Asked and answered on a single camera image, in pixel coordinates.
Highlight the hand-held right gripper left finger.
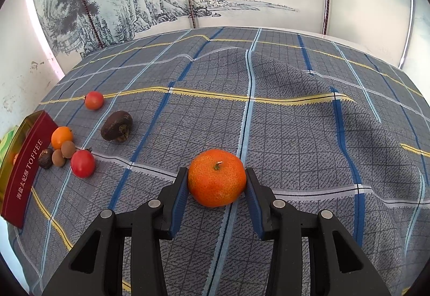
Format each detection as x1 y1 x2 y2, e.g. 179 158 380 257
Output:
42 167 189 296

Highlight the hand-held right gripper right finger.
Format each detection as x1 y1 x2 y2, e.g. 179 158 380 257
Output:
245 167 392 296

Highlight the large mandarin orange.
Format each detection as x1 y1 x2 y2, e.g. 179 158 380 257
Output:
187 149 247 208

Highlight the large dark brown fruit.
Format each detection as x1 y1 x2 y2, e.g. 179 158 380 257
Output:
101 111 133 142

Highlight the red cherry tomato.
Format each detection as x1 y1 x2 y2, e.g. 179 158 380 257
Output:
70 148 96 179

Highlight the orange-red tomato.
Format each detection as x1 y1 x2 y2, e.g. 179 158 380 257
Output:
84 91 104 111

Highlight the small smooth orange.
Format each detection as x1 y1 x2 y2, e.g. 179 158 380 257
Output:
51 126 73 151

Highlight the small dark wrinkled fruit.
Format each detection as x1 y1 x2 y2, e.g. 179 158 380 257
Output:
38 148 54 170

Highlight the red and gold tin box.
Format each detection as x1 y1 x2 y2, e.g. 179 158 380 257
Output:
0 111 58 229

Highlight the grey plaid bed sheet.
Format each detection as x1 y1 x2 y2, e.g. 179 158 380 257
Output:
7 26 430 296

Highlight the green cloth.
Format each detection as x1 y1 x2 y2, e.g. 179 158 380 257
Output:
0 128 19 162

